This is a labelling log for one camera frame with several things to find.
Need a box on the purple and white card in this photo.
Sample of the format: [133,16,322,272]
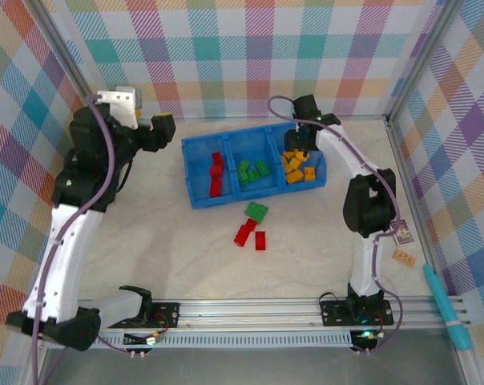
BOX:
[389,219,415,246]

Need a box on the small black controller board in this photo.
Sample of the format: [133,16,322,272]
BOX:
[123,330,165,349]
[349,329,385,354]

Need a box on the teal pen-shaped tool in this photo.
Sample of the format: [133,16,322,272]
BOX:
[422,263,474,353]

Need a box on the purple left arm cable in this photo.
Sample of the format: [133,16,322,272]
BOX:
[30,95,147,385]

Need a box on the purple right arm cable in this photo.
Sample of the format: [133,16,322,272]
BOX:
[268,95,405,356]

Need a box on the dark green lego brick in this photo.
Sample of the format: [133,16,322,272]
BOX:
[252,160,272,179]

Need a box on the aluminium mounting rail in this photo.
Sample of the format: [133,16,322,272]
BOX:
[77,298,467,334]

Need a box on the small wooden tag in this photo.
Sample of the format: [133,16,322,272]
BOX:
[393,248,417,267]

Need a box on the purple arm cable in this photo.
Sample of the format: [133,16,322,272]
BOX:
[30,95,147,385]
[268,95,405,356]

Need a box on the blue three-compartment plastic bin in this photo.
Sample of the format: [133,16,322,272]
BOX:
[180,122,327,210]

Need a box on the aluminium side rail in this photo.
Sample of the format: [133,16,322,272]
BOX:
[384,115,484,385]

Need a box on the grey slotted cable duct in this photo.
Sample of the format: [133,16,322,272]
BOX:
[49,334,353,348]

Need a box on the aluminium frame post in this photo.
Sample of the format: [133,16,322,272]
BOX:
[31,0,93,99]
[385,0,458,121]

